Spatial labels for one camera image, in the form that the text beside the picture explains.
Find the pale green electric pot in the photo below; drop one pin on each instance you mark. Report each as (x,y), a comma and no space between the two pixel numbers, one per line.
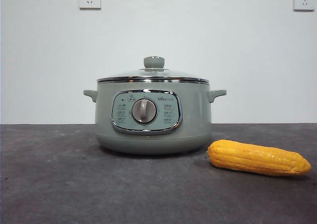
(198,115)

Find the yellow corn cob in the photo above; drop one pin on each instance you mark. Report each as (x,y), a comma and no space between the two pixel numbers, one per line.
(257,158)

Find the glass lid with green knob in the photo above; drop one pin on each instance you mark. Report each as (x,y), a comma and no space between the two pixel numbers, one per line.
(154,61)

